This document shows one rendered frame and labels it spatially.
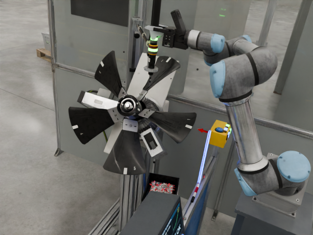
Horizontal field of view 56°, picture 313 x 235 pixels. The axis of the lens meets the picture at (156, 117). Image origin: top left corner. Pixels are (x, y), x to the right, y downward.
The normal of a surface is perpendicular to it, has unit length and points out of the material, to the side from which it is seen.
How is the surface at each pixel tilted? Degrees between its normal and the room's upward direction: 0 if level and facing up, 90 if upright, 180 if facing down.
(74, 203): 0
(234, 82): 81
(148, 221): 15
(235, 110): 93
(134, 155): 47
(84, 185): 0
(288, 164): 37
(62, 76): 90
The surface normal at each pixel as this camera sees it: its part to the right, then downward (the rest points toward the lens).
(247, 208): 0.10, -0.87
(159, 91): -0.26, -0.26
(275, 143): -0.41, 0.40
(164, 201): -0.14, -0.92
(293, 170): -0.11, -0.44
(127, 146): 0.45, -0.20
